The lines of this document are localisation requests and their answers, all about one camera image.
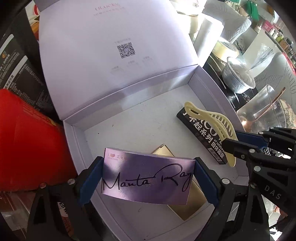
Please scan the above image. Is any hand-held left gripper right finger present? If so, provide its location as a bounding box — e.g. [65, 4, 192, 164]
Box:
[194, 157, 271, 241]

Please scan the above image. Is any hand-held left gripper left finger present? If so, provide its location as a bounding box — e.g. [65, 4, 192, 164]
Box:
[26, 156, 104, 241]

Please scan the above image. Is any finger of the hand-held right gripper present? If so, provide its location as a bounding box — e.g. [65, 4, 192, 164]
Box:
[235, 127, 296, 149]
[223, 138, 296, 163]

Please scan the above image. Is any cream hair claw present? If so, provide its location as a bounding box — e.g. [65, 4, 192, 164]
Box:
[184, 101, 238, 168]

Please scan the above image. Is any gold box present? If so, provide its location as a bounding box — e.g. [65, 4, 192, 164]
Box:
[150, 144, 207, 222]

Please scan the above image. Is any black slim box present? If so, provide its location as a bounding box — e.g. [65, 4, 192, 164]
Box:
[176, 107, 226, 165]

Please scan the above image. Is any purple card box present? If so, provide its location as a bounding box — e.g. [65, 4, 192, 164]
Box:
[101, 148, 196, 205]

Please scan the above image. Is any purple gift box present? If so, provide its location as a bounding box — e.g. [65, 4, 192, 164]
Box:
[38, 0, 249, 241]

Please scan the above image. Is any glass mug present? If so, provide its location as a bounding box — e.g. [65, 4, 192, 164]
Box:
[237, 85, 296, 135]

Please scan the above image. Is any rose gold stirring spoon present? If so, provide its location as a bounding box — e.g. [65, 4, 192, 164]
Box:
[240, 87, 286, 126]

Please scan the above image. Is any foil-lidded round container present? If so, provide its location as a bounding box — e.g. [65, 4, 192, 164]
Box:
[221, 57, 256, 94]

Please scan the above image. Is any red canister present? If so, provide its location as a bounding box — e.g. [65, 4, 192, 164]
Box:
[0, 89, 78, 192]

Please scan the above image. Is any grey leaf pattern chair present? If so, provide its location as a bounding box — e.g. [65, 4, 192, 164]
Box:
[251, 50, 296, 109]

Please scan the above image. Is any beige tape roll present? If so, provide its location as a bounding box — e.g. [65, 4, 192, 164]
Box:
[211, 38, 240, 63]

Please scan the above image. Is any cluttered shelf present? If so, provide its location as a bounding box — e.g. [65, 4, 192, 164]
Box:
[252, 14, 296, 54]

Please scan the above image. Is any black printed bag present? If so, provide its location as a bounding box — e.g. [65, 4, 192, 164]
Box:
[0, 9, 60, 121]

